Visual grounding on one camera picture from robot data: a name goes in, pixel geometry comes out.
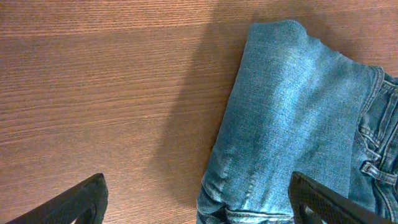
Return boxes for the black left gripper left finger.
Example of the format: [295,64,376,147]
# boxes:
[7,173,108,224]

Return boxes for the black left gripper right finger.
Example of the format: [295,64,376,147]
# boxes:
[288,171,392,224]

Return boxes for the blue denim jeans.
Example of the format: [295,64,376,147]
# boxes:
[197,20,397,223]

